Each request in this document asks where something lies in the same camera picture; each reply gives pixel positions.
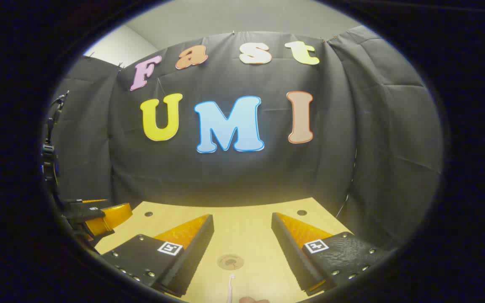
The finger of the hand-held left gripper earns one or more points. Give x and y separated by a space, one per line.
110 216

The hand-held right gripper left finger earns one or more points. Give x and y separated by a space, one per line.
196 252

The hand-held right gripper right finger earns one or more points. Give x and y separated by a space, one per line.
289 252

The round cork coaster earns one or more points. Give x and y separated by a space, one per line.
230 261

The white toothbrush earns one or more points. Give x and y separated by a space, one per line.
230 290

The light wooden desktop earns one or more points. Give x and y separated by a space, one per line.
242 235

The black backdrop cloth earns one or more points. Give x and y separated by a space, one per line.
225 176

